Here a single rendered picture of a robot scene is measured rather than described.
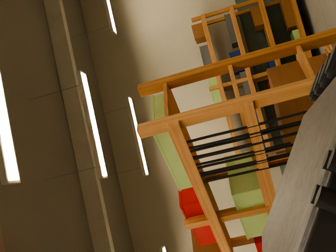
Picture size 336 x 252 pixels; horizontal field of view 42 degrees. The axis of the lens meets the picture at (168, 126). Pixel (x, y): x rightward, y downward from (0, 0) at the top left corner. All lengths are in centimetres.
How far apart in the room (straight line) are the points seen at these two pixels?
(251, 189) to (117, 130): 657
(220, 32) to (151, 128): 697
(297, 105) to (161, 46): 703
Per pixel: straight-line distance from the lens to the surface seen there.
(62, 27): 821
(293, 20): 909
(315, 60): 757
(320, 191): 20
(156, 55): 970
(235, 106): 270
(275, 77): 303
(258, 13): 912
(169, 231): 940
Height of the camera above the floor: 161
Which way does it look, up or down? 10 degrees up
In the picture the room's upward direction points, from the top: 105 degrees counter-clockwise
